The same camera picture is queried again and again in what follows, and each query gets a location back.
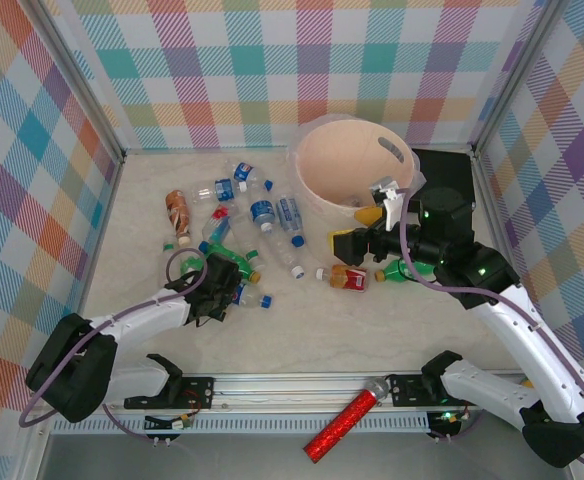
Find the green bottle orange cap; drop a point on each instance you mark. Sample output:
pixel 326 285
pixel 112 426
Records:
pixel 397 270
pixel 239 265

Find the orange drink bottle red label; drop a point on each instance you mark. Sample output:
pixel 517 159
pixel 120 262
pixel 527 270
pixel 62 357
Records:
pixel 352 277

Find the long clear bottle without label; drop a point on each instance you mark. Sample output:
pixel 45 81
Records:
pixel 282 255

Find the clear bottle pale label blue cap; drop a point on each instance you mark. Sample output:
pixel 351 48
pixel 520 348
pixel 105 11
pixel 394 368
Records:
pixel 288 210

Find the clear bottle round logo label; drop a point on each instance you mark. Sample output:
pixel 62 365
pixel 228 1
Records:
pixel 243 171

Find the black flat rectangular case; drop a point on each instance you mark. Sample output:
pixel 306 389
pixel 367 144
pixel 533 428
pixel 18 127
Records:
pixel 447 167

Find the beige round bin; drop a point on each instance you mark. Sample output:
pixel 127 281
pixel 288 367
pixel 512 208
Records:
pixel 337 160

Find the crushed bottle red blue label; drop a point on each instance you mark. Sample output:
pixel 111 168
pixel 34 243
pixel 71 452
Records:
pixel 218 230

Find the red glitter toy microphone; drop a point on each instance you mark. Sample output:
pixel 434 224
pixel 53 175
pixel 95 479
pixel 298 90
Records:
pixel 342 425

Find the clear bottle green cap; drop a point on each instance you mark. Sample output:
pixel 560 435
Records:
pixel 168 245

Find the clear bottle wide blue label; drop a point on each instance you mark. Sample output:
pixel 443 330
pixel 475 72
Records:
pixel 262 210

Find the clear bottle blue label white cap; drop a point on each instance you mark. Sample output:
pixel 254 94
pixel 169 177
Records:
pixel 224 189

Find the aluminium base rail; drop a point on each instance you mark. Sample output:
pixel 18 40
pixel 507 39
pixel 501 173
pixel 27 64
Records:
pixel 297 395

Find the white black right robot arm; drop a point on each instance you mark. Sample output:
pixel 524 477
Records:
pixel 512 320

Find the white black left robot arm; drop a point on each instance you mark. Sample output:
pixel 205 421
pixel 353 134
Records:
pixel 142 312

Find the aluminium frame post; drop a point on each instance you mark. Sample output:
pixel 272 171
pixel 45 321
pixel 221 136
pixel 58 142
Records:
pixel 82 85
pixel 517 75

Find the brown label drink bottle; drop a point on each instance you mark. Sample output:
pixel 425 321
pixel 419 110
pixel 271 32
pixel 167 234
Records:
pixel 178 210

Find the small bottle white green cap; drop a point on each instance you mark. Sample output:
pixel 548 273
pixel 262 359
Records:
pixel 253 256

